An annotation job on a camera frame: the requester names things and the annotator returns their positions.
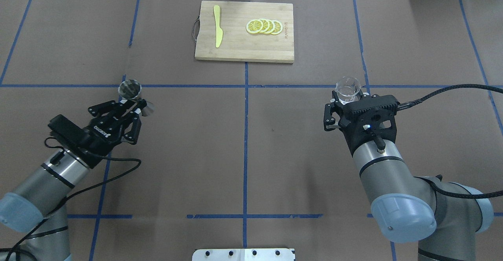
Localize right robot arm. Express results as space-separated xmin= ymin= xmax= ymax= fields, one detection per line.
xmin=323 ymin=91 xmax=502 ymax=261

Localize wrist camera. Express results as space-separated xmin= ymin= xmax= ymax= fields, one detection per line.
xmin=341 ymin=95 xmax=399 ymax=155
xmin=48 ymin=114 xmax=114 ymax=169

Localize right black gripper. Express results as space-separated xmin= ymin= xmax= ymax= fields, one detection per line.
xmin=323 ymin=90 xmax=372 ymax=132

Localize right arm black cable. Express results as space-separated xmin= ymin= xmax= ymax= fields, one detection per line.
xmin=397 ymin=83 xmax=503 ymax=199

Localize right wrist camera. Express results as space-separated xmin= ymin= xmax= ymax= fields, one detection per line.
xmin=341 ymin=95 xmax=399 ymax=155

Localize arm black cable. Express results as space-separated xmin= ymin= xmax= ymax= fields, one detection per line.
xmin=0 ymin=137 xmax=142 ymax=261
xmin=397 ymin=83 xmax=503 ymax=199

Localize lemon slice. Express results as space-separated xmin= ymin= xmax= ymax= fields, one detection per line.
xmin=259 ymin=18 xmax=269 ymax=34
xmin=264 ymin=20 xmax=275 ymax=34
xmin=246 ymin=19 xmax=264 ymax=34
xmin=269 ymin=20 xmax=283 ymax=35

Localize steel double jigger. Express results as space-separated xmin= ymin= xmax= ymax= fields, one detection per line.
xmin=118 ymin=79 xmax=156 ymax=117

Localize yellow plastic knife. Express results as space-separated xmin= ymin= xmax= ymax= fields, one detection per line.
xmin=213 ymin=5 xmax=224 ymax=48

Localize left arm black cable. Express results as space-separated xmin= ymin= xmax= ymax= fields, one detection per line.
xmin=0 ymin=137 xmax=142 ymax=261

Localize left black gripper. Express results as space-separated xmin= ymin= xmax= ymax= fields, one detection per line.
xmin=81 ymin=101 xmax=142 ymax=147

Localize bamboo cutting board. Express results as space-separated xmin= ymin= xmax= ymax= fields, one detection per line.
xmin=195 ymin=1 xmax=295 ymax=64

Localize clear glass cup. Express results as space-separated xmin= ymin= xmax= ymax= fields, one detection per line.
xmin=335 ymin=76 xmax=361 ymax=105

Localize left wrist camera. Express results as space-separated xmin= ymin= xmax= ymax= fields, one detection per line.
xmin=48 ymin=114 xmax=114 ymax=169

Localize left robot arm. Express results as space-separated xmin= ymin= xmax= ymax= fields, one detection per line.
xmin=1 ymin=99 xmax=153 ymax=261

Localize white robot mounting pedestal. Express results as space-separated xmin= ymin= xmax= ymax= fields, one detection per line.
xmin=192 ymin=248 xmax=296 ymax=261

